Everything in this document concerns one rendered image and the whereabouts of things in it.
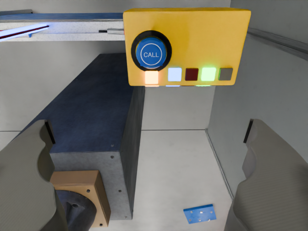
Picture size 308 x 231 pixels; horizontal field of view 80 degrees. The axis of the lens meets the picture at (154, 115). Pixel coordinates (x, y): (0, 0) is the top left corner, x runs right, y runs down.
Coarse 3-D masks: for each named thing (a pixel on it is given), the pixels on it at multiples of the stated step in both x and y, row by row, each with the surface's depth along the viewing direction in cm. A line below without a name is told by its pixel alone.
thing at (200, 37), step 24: (144, 24) 23; (168, 24) 23; (192, 24) 23; (216, 24) 23; (240, 24) 23; (168, 48) 25; (192, 48) 25; (216, 48) 25; (240, 48) 25; (144, 72) 27; (168, 72) 27; (216, 72) 27
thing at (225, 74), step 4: (220, 68) 26; (224, 68) 26; (228, 68) 26; (232, 68) 26; (220, 72) 26; (224, 72) 26; (228, 72) 26; (220, 76) 26; (224, 76) 26; (228, 76) 26; (220, 80) 27; (224, 80) 27; (228, 80) 27
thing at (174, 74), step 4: (172, 68) 26; (176, 68) 26; (180, 68) 26; (172, 72) 26; (176, 72) 26; (180, 72) 26; (168, 76) 26; (172, 76) 26; (176, 76) 26; (180, 76) 26; (172, 80) 27; (176, 80) 27; (180, 80) 27
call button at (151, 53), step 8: (144, 40) 23; (152, 40) 23; (160, 40) 24; (144, 48) 24; (152, 48) 24; (160, 48) 24; (144, 56) 24; (152, 56) 24; (160, 56) 24; (144, 64) 25; (152, 64) 25; (160, 64) 25
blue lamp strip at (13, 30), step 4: (36, 24) 41; (40, 24) 41; (44, 24) 41; (16, 28) 35; (20, 28) 35; (24, 28) 35; (28, 28) 36; (32, 28) 37; (0, 32) 31; (4, 32) 31; (8, 32) 31; (12, 32) 32; (16, 32) 33
